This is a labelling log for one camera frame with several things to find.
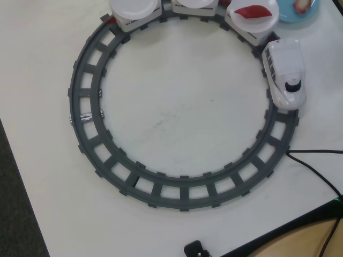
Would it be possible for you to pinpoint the black cable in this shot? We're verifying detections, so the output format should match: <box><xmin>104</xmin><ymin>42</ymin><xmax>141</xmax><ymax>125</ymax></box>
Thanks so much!
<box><xmin>285</xmin><ymin>149</ymin><xmax>343</xmax><ymax>198</ymax></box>
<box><xmin>317</xmin><ymin>219</ymin><xmax>343</xmax><ymax>257</ymax></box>

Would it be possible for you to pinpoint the blue round dish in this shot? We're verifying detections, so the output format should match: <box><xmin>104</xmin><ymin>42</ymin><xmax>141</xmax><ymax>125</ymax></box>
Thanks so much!
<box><xmin>275</xmin><ymin>0</ymin><xmax>321</xmax><ymax>24</ymax></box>

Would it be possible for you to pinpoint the light brown wooden board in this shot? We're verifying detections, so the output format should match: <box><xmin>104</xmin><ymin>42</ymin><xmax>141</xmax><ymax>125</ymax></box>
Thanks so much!
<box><xmin>249</xmin><ymin>216</ymin><xmax>343</xmax><ymax>257</ymax></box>

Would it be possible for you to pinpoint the white train car with egg plate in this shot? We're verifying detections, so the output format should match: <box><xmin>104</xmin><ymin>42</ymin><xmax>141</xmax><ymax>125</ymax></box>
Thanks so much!
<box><xmin>171</xmin><ymin>0</ymin><xmax>218</xmax><ymax>17</ymax></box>

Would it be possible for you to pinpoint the white train car with empty plate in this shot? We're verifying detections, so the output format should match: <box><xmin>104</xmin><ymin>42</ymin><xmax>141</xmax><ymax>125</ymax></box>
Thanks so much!
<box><xmin>109</xmin><ymin>0</ymin><xmax>163</xmax><ymax>33</ymax></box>

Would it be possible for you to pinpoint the black clamp device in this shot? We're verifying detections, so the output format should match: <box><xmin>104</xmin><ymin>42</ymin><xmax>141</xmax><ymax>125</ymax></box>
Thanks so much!
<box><xmin>184</xmin><ymin>240</ymin><xmax>212</xmax><ymax>257</ymax></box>

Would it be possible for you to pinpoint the white plate holding tuna sushi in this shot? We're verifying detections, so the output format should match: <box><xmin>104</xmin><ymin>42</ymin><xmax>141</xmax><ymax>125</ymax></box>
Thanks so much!
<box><xmin>227</xmin><ymin>0</ymin><xmax>279</xmax><ymax>33</ymax></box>

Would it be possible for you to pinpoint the red tuna toy sushi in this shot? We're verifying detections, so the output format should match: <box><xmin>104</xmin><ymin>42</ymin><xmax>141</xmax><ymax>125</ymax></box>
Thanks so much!
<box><xmin>234</xmin><ymin>5</ymin><xmax>273</xmax><ymax>19</ymax></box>

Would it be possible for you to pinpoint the empty white round plate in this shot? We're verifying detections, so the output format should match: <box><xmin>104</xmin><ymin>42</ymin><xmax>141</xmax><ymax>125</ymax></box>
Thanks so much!
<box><xmin>110</xmin><ymin>0</ymin><xmax>158</xmax><ymax>20</ymax></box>

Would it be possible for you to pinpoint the orange shrimp toy sushi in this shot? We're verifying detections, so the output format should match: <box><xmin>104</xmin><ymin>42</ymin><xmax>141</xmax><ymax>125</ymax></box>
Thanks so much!
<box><xmin>293</xmin><ymin>0</ymin><xmax>313</xmax><ymax>13</ymax></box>

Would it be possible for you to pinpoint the white Shinkansen toy locomotive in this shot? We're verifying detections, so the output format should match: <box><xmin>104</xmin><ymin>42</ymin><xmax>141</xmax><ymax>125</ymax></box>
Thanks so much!
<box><xmin>261</xmin><ymin>39</ymin><xmax>308</xmax><ymax>110</ymax></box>

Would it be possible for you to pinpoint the white train car with tuna plate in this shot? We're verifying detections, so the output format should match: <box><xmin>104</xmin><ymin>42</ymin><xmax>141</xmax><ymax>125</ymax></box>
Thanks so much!
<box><xmin>224</xmin><ymin>10</ymin><xmax>279</xmax><ymax>51</ymax></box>

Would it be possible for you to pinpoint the grey circular toy train track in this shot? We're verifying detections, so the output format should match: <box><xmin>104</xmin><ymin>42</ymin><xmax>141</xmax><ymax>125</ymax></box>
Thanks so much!
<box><xmin>66</xmin><ymin>10</ymin><xmax>300</xmax><ymax>212</ymax></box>

